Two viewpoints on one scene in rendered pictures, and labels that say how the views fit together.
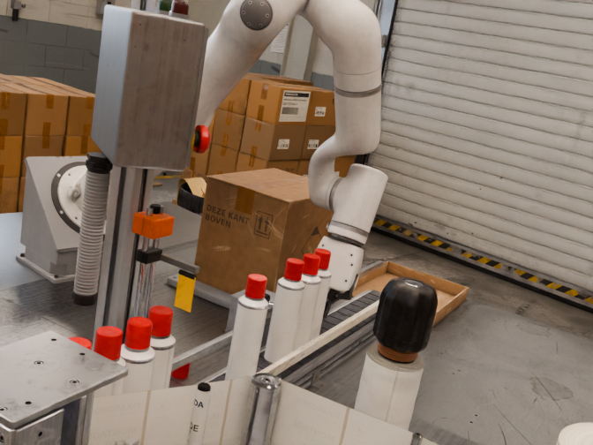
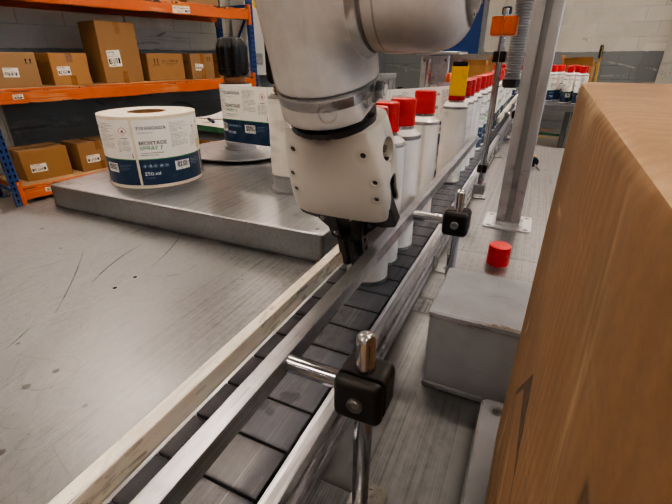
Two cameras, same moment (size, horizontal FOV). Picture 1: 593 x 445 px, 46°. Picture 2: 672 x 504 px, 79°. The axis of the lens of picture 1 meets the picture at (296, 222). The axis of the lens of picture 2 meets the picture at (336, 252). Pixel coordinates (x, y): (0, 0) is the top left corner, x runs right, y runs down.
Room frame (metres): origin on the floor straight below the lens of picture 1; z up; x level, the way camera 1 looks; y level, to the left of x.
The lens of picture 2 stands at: (1.78, -0.12, 1.13)
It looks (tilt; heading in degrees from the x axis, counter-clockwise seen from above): 26 degrees down; 178
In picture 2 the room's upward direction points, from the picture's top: straight up
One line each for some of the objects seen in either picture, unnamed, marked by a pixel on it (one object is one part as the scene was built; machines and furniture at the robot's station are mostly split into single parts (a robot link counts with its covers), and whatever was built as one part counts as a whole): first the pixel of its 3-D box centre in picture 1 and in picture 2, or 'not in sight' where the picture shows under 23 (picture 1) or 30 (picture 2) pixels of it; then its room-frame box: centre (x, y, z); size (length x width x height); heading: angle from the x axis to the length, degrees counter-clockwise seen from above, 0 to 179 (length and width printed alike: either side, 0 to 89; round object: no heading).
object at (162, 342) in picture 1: (152, 375); (452, 134); (0.90, 0.16, 0.98); 0.05 x 0.05 x 0.20
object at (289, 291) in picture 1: (286, 312); (398, 176); (1.23, -0.01, 0.98); 0.05 x 0.05 x 0.20
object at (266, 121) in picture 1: (272, 154); not in sight; (5.37, 0.28, 0.57); 1.20 x 0.85 x 1.14; 144
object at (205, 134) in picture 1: (198, 139); not in sight; (0.93, 0.15, 1.33); 0.04 x 0.03 x 0.04; 28
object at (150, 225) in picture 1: (157, 315); (475, 107); (0.97, 0.18, 1.05); 0.10 x 0.04 x 0.33; 63
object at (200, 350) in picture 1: (274, 314); (417, 205); (1.27, 0.01, 0.96); 1.07 x 0.01 x 0.01; 153
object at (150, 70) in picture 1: (146, 86); not in sight; (0.94, 0.23, 1.38); 0.17 x 0.10 x 0.19; 28
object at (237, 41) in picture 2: not in sight; (236, 95); (0.57, -0.35, 1.04); 0.09 x 0.09 x 0.29
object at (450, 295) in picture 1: (408, 290); not in sight; (1.89, -0.35, 0.85); 0.30 x 0.26 x 0.04; 153
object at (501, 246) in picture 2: (180, 366); (498, 253); (1.20, 0.17, 0.85); 0.03 x 0.03 x 0.03
